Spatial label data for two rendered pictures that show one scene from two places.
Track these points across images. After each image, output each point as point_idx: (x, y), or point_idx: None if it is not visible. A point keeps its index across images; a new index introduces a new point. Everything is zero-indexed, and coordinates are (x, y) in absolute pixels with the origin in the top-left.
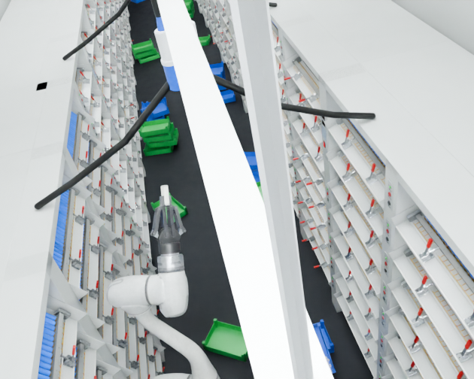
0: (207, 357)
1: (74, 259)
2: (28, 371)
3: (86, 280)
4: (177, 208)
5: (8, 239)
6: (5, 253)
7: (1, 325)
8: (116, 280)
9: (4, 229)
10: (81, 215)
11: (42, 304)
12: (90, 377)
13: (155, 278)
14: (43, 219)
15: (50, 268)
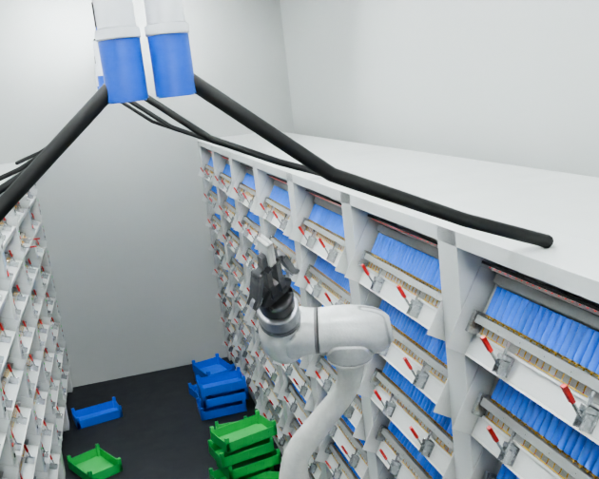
0: (280, 473)
1: (505, 355)
2: (382, 203)
3: (523, 434)
4: (251, 273)
5: (550, 228)
6: (531, 222)
7: (448, 206)
8: (373, 312)
9: (579, 231)
10: None
11: (413, 220)
12: (433, 390)
13: (301, 307)
14: (514, 242)
15: (444, 240)
